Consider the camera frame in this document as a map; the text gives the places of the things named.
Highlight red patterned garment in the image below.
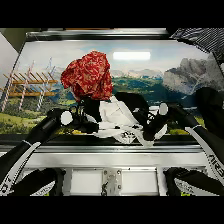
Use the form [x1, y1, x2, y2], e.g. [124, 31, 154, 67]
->
[60, 50, 115, 103]

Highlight striped garment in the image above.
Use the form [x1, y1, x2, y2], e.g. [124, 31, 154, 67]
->
[170, 28, 224, 65]

